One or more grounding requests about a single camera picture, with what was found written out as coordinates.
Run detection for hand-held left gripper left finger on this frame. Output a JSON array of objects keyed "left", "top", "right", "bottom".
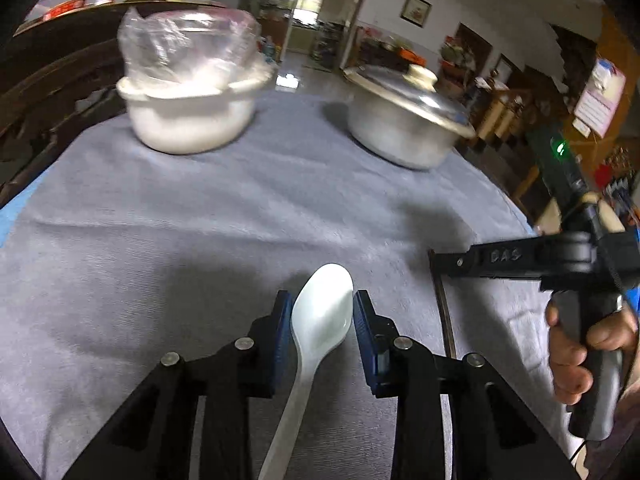
[{"left": 62, "top": 290, "right": 295, "bottom": 480}]

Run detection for white ceramic pot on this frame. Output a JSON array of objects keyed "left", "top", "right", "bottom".
[{"left": 116, "top": 62, "right": 275, "bottom": 155}]

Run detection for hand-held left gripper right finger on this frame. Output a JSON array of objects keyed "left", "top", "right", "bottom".
[{"left": 352, "top": 290, "right": 581, "bottom": 480}]

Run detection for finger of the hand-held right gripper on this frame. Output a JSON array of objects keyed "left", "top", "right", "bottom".
[{"left": 429, "top": 237, "right": 543, "bottom": 281}]

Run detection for black cable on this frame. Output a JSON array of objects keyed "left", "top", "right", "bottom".
[{"left": 567, "top": 195, "right": 640, "bottom": 463}]

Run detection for wall calendar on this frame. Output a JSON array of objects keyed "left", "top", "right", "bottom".
[{"left": 572, "top": 57, "right": 627, "bottom": 138}]

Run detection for blue cloth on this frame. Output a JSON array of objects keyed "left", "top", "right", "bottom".
[{"left": 0, "top": 180, "right": 46, "bottom": 251}]

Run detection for clear plastic bag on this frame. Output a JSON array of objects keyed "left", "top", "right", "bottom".
[{"left": 117, "top": 7, "right": 262, "bottom": 98}]

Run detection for framed wall picture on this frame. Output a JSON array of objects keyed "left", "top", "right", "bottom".
[{"left": 400, "top": 0, "right": 432, "bottom": 28}]

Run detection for white ceramic spoon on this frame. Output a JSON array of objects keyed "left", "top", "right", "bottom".
[{"left": 257, "top": 263, "right": 354, "bottom": 480}]

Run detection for metal storage rack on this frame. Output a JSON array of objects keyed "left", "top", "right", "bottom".
[{"left": 312, "top": 22, "right": 346, "bottom": 68}]

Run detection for wooden stair railing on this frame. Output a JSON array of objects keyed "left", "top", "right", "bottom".
[{"left": 470, "top": 70, "right": 546, "bottom": 151}]

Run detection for brown wooden door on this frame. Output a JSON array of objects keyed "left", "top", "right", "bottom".
[{"left": 455, "top": 22, "right": 493, "bottom": 77}]

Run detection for red paper box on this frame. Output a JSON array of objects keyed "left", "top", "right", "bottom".
[{"left": 42, "top": 0, "right": 86, "bottom": 22}]

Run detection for grey tablecloth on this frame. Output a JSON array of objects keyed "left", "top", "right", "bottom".
[{"left": 0, "top": 92, "right": 591, "bottom": 480}]

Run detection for brown wooden chopstick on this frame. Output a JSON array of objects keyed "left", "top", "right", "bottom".
[{"left": 434, "top": 275, "right": 457, "bottom": 361}]

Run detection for person's right hand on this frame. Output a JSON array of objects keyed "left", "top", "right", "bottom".
[{"left": 545, "top": 297, "right": 640, "bottom": 406}]

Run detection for aluminium pot with lid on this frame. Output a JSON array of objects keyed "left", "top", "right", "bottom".
[{"left": 343, "top": 63, "right": 477, "bottom": 139}]

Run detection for carved dark wooden chair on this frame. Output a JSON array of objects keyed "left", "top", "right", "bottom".
[{"left": 0, "top": 2, "right": 226, "bottom": 206}]

